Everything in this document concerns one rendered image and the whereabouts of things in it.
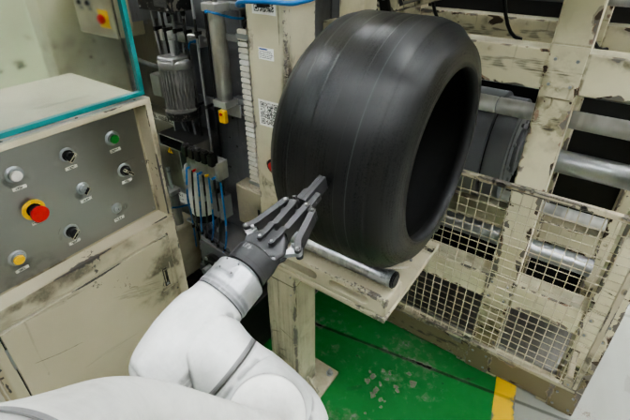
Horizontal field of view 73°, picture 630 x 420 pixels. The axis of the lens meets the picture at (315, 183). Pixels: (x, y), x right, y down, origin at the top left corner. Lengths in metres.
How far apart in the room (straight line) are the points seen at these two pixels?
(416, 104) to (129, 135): 0.79
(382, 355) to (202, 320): 1.52
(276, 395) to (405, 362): 1.51
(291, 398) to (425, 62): 0.60
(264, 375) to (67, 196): 0.78
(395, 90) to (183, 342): 0.53
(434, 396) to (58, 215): 1.54
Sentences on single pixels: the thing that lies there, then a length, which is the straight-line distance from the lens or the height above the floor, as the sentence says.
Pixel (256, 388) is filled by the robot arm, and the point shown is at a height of 1.14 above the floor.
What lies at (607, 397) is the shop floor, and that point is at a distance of 2.29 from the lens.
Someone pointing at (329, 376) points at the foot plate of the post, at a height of 0.01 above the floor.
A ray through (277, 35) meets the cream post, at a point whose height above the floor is 1.43.
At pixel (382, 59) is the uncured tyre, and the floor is 1.44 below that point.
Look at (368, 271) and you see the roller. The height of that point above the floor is 0.91.
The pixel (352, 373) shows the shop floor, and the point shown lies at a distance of 2.02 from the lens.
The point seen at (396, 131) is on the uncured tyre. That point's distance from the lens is 0.78.
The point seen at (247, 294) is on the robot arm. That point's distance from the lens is 0.67.
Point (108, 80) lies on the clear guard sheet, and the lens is 1.19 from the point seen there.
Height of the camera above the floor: 1.64
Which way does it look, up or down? 31 degrees down
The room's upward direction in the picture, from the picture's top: straight up
